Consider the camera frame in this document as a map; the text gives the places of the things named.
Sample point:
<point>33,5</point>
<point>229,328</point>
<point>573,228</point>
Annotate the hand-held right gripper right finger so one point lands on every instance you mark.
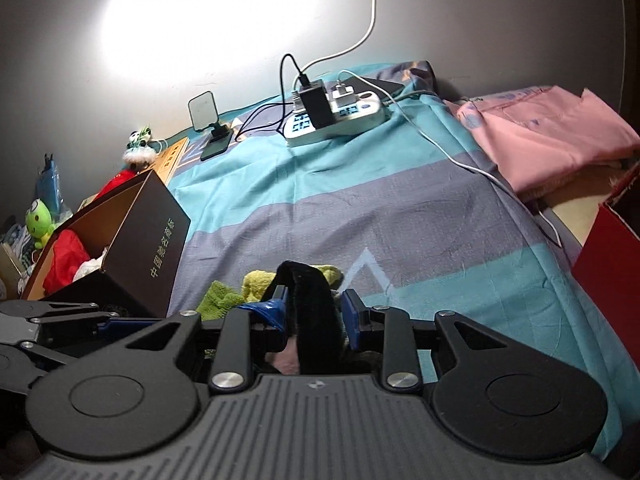
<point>355,320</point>

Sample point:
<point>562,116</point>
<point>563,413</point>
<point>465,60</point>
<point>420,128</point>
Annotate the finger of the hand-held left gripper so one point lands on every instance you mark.
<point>65,320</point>

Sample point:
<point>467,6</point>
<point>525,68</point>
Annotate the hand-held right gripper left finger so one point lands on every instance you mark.
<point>232,340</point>

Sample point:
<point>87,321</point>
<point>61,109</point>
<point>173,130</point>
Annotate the green fleece cloth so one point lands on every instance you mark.
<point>220,300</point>

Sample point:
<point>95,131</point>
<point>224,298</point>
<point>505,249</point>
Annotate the black fleece cloth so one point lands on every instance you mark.
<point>312,320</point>

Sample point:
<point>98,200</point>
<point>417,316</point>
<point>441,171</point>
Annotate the white towel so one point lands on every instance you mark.
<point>85,270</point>

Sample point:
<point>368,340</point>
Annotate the red cloth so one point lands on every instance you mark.
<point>65,260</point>

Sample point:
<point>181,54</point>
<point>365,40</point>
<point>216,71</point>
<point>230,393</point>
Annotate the yellow fleece cloth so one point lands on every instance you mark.
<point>257,282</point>

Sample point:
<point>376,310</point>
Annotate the dark brown cardboard box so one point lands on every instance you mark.
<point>150,240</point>

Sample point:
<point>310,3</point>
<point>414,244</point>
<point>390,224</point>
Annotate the green frog plush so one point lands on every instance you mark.
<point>40,220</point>

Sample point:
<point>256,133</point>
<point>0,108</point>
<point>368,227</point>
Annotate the blue striped bedsheet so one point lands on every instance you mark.
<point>375,200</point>

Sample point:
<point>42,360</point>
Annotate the blue packet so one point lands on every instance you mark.
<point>50,185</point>

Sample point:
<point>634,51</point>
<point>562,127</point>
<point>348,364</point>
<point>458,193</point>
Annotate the panda plush toy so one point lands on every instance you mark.
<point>137,155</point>

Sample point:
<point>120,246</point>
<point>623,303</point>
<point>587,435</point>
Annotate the white power strip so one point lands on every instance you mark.
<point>350,120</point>

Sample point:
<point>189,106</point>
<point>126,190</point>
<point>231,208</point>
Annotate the black charger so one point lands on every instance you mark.
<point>315,105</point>

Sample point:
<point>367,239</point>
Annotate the white plug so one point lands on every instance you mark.
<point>345,92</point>

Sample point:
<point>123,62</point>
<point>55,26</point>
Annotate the phone stand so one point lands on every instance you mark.
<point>200,110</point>

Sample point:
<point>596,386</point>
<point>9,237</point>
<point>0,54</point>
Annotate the black phone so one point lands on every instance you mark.
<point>385,85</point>

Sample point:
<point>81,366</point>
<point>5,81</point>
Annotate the pink cloth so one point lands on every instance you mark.
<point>540,135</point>

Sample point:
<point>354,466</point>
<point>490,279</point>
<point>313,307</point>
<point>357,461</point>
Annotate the red box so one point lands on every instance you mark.
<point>610,260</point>

